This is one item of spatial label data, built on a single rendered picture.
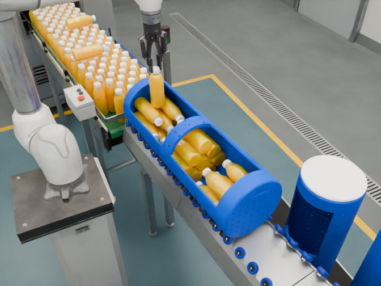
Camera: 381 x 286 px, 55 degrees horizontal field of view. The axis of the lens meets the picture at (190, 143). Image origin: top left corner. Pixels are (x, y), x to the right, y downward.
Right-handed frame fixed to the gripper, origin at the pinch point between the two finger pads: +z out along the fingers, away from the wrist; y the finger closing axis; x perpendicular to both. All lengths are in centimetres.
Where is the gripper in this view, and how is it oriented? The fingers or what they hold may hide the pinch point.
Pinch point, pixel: (155, 63)
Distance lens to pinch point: 175.9
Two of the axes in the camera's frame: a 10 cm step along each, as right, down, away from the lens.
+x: -5.4, -5.6, 6.3
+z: 0.0, 7.5, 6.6
